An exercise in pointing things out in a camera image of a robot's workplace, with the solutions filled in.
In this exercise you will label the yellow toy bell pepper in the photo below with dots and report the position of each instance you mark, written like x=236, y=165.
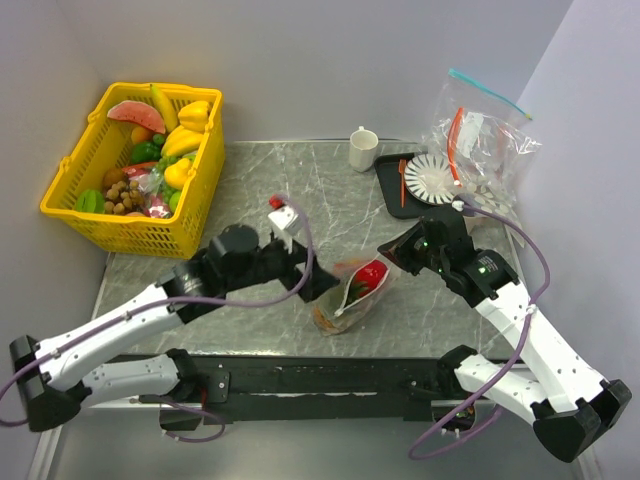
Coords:
x=195, y=116

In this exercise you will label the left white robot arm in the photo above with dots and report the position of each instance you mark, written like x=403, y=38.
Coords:
x=58, y=376

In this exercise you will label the clear zip bag blue seal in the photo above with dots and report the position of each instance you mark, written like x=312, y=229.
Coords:
x=460, y=90

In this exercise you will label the black plastic tray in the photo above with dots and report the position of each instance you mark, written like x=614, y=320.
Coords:
x=387, y=171

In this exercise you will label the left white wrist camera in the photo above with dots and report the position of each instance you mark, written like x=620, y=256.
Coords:
x=285, y=222

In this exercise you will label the polka dot zip bag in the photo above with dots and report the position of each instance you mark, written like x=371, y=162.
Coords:
x=345, y=270

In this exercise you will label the brown toy longan bunch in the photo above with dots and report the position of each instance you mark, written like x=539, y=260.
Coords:
x=123, y=196

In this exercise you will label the green toy starfruit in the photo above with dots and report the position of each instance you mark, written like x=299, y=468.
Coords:
x=90, y=201

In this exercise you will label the yellow toy lemon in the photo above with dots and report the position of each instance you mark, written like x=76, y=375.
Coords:
x=178, y=174

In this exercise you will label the white ceramic mug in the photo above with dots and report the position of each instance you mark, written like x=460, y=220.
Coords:
x=363, y=144

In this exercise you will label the green toy grapes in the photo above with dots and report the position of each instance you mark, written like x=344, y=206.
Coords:
x=163, y=189

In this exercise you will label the toy watermelon slice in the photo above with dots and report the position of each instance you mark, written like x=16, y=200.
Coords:
x=138, y=113

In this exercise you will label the striped white plate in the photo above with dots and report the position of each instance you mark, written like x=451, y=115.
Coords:
x=428, y=178

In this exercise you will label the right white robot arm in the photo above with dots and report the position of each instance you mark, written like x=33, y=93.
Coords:
x=545, y=382

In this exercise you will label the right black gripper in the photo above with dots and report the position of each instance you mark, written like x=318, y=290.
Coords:
x=398, y=250

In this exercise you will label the orange toy peach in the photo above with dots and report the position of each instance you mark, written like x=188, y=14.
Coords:
x=141, y=134

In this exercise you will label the clear zip bag orange seal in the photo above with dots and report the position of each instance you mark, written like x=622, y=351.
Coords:
x=484, y=156

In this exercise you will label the yellow plastic basket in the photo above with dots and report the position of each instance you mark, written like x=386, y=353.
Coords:
x=105, y=144

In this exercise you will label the red toy apple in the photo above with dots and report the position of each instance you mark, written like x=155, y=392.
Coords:
x=368, y=277

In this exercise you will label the yellow toy banana bunch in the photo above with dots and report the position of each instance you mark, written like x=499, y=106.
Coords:
x=181, y=141

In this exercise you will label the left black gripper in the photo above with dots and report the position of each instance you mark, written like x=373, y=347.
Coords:
x=296, y=255

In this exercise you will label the green toy bell pepper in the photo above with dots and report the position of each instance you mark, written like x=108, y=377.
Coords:
x=145, y=152

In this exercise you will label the red toy strawberries bunch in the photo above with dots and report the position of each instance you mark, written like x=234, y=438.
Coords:
x=356, y=290

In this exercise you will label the green toy apple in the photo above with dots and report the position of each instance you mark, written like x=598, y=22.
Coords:
x=173, y=201

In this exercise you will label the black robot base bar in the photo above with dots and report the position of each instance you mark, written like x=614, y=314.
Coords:
x=254, y=388

